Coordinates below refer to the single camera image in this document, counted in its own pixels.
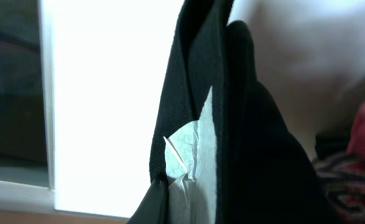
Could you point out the red printed folded t-shirt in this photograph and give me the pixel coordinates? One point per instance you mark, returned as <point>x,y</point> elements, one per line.
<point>340,166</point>

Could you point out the black polo shirt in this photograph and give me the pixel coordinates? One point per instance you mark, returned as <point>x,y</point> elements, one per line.
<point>220,139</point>

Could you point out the white window frame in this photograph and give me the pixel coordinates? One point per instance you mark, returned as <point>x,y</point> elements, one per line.
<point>46,47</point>

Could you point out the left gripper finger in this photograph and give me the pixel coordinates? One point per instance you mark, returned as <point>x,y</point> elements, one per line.
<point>154,206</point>

